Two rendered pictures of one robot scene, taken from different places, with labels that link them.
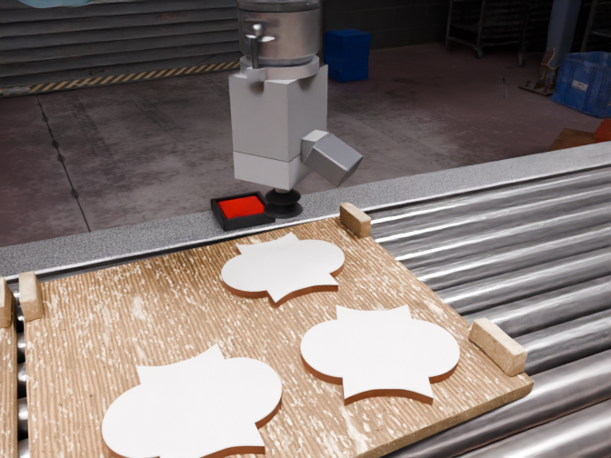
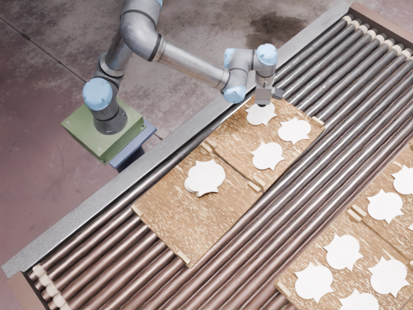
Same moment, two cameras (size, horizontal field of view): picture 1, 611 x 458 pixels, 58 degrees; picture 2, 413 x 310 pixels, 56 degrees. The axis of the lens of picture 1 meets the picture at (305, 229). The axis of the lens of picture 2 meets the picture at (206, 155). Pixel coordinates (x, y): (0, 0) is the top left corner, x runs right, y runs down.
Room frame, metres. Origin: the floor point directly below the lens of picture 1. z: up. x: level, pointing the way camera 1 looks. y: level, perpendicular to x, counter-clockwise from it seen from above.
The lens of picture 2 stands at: (-0.36, 0.53, 2.38)
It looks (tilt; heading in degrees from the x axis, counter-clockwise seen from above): 61 degrees down; 345
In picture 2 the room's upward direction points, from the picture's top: 7 degrees counter-clockwise
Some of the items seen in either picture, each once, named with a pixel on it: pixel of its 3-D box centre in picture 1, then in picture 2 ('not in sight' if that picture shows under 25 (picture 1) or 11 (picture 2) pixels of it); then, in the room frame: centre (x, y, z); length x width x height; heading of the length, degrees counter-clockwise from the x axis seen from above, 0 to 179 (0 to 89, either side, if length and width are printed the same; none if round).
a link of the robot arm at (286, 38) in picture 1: (277, 34); (265, 75); (0.53, 0.03, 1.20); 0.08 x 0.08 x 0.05
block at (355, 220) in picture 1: (355, 219); not in sight; (0.63, -0.06, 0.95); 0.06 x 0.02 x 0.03; 25
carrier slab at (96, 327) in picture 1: (250, 334); (263, 135); (0.43, 0.06, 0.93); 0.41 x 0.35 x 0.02; 115
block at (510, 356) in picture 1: (497, 344); (317, 122); (0.39, -0.18, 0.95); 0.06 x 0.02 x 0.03; 25
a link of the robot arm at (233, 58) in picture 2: not in sight; (238, 62); (0.57, 0.12, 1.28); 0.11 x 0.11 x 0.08; 61
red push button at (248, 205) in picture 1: (242, 211); not in sight; (0.71, 0.09, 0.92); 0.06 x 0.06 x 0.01; 22
